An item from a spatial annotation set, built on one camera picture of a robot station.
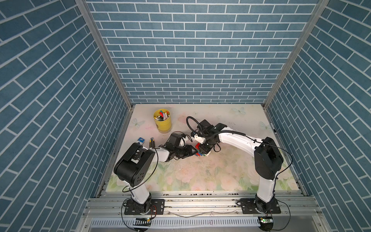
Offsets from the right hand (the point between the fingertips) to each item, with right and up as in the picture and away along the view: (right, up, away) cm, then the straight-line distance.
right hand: (203, 150), depth 88 cm
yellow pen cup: (-28, +20, +11) cm, 36 cm away
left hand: (-4, -4, +2) cm, 6 cm away
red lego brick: (-4, +3, -2) cm, 5 cm away
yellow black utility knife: (-35, +3, +10) cm, 36 cm away
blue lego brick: (-2, -2, -2) cm, 3 cm away
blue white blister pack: (-42, +4, +10) cm, 44 cm away
